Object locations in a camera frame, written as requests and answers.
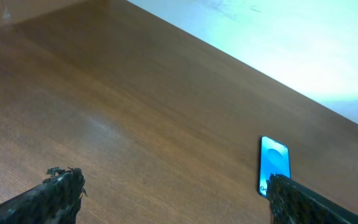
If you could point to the blue Galaxy smartphone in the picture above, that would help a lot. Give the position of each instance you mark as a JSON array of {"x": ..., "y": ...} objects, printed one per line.
[{"x": 274, "y": 158}]

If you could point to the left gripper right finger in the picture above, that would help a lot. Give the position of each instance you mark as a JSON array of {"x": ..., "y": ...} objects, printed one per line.
[{"x": 291, "y": 202}]

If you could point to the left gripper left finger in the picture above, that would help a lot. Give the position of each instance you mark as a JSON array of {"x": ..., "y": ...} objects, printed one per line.
[{"x": 56, "y": 200}]

